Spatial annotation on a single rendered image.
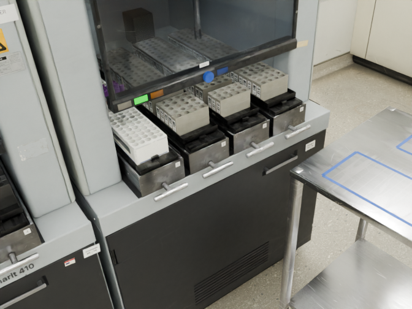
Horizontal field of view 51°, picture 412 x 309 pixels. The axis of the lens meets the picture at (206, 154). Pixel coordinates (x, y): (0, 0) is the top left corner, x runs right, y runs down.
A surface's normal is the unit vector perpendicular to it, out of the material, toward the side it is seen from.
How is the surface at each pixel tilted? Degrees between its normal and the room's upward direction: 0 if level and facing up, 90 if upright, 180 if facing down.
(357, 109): 0
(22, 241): 90
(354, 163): 0
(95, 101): 90
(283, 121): 90
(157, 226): 90
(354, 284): 0
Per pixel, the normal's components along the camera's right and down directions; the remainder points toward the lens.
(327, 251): -0.04, -0.80
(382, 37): -0.82, 0.36
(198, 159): 0.57, 0.47
